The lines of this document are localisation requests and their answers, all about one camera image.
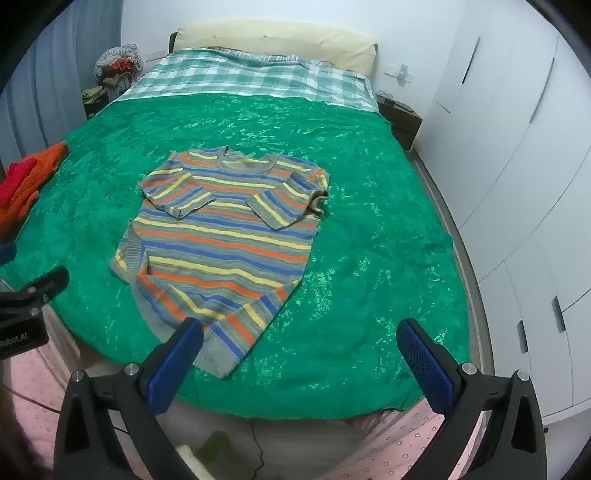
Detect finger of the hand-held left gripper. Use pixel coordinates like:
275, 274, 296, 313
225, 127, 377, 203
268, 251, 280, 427
0, 266, 70, 315

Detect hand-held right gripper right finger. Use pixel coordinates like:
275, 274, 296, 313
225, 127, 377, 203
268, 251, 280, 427
396, 318, 547, 480

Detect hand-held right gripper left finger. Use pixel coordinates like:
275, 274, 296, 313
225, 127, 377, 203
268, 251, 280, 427
54, 316, 204, 480

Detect striped knit sweater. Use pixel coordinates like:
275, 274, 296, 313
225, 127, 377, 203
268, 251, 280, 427
109, 146, 331, 380

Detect pile of clothes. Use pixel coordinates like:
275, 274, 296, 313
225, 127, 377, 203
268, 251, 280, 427
82, 43, 141, 120

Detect pink patterned pajama pants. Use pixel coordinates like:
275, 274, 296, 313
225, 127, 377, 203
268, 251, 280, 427
318, 405, 490, 480

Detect orange knit garment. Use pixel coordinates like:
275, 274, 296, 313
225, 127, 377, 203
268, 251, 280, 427
0, 142, 69, 241

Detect red garment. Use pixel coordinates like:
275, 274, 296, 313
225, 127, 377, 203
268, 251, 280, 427
0, 158, 38, 206

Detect green velvet blanket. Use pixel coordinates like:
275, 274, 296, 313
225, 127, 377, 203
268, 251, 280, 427
0, 90, 472, 421

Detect white wardrobe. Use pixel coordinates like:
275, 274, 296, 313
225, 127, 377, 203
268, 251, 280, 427
413, 14, 591, 421

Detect blue-grey curtain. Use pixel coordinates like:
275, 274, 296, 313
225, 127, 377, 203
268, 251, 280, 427
0, 0, 124, 172

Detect dark wooden nightstand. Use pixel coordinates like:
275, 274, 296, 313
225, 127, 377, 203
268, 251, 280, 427
375, 90, 423, 152

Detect green plaid bed sheet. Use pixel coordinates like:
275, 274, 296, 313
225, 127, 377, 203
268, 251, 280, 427
114, 47, 379, 113

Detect cream padded headboard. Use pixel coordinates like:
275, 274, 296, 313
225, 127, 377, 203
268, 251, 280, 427
169, 24, 379, 77

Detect black cable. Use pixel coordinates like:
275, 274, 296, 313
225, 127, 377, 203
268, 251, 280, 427
249, 419, 265, 480

